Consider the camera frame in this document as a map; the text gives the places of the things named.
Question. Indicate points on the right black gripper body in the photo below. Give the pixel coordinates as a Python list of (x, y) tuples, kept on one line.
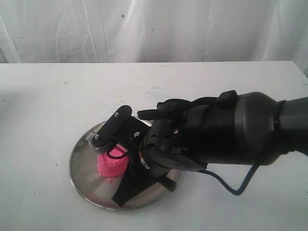
[(172, 144)]

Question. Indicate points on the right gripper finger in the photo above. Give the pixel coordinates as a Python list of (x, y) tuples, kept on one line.
[(168, 183)]

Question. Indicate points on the black knife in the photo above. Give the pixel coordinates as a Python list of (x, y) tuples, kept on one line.
[(135, 180)]

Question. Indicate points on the pink clay mound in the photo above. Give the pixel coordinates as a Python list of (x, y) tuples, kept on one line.
[(113, 168)]

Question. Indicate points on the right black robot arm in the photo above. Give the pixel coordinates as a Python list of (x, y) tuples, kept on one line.
[(248, 129)]

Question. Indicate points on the round steel plate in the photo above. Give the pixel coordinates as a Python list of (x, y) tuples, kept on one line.
[(99, 190)]

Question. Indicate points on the white backdrop curtain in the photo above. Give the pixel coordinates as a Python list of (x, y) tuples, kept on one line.
[(120, 31)]

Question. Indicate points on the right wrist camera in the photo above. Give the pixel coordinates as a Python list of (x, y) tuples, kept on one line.
[(121, 128)]

